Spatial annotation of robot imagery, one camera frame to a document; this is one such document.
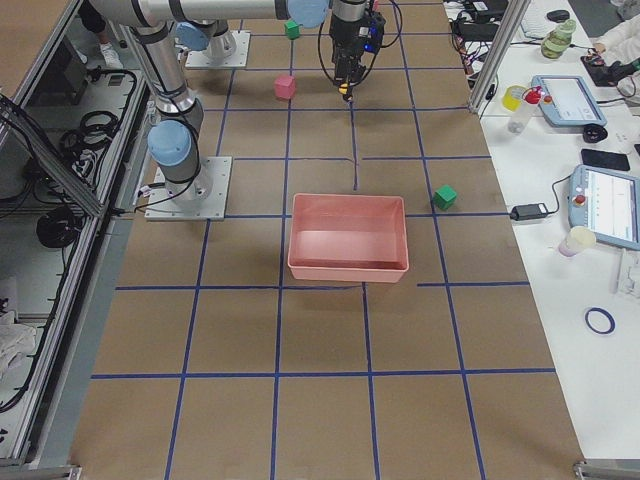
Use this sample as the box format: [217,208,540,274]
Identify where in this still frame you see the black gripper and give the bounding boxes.
[329,12,386,75]

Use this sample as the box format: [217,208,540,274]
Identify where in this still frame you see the green cube near base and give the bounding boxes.
[284,19,300,40]

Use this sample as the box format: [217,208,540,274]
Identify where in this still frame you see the pink cube near centre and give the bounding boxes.
[273,75,296,100]

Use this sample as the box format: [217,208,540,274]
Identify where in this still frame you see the yellow tape roll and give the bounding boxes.
[501,85,529,112]

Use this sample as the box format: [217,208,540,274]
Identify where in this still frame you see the green cube near bin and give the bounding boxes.
[432,184,458,211]

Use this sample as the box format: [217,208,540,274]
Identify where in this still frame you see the squeeze bottle red cap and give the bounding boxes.
[507,86,545,134]

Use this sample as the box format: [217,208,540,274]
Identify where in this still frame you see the pink plastic bin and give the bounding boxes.
[287,193,409,283]

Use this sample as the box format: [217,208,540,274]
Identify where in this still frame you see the teach pendant far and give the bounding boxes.
[531,75,607,127]

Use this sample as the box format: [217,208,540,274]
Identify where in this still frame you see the teach pendant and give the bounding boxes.
[568,165,639,251]
[531,75,607,127]

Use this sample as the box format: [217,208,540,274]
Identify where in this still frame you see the black power adapter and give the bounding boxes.
[509,203,550,221]

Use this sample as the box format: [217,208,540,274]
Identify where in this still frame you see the black smartphone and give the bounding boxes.
[580,149,631,172]

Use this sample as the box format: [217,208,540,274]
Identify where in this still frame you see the teach pendant near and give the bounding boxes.
[568,165,639,251]

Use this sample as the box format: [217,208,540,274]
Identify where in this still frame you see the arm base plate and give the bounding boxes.
[144,156,233,221]
[185,30,251,70]

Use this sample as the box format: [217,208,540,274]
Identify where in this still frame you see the aluminium frame post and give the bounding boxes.
[468,0,530,113]

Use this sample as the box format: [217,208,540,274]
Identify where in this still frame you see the blue tape ring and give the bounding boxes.
[583,306,617,336]

